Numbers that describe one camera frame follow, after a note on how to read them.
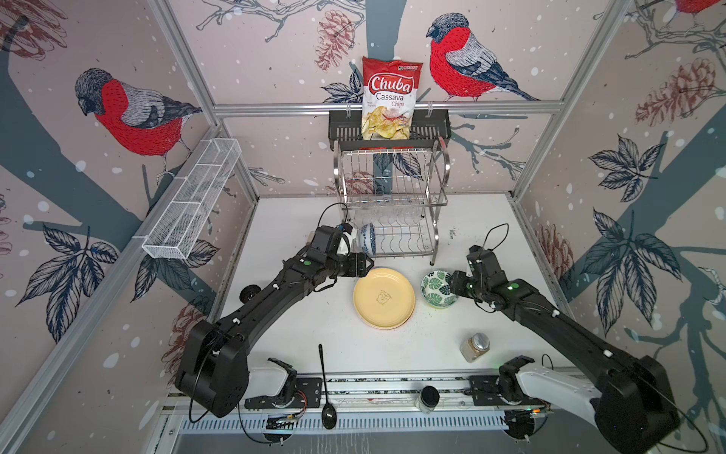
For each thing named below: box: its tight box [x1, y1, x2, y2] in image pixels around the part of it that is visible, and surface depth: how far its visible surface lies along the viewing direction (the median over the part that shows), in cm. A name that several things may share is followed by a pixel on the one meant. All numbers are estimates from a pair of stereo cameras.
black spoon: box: [318, 343, 338, 430], surface depth 71 cm
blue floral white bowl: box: [360, 222, 377, 256], surface depth 93 cm
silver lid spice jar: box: [459, 331, 491, 364], surface depth 75 cm
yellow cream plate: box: [353, 266, 416, 331], surface depth 90 cm
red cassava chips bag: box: [361, 56, 424, 141], surface depth 86 cm
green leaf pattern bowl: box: [420, 269, 459, 309], surface depth 90 cm
